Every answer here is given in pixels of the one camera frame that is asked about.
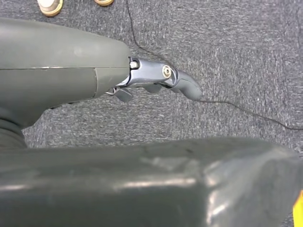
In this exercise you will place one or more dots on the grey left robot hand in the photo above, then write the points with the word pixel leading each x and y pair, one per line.
pixel 59 62

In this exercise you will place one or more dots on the round brass-rimmed foot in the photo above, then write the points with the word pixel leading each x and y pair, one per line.
pixel 103 2
pixel 49 7

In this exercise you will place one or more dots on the yellow floor tape frame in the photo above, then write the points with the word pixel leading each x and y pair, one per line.
pixel 298 213

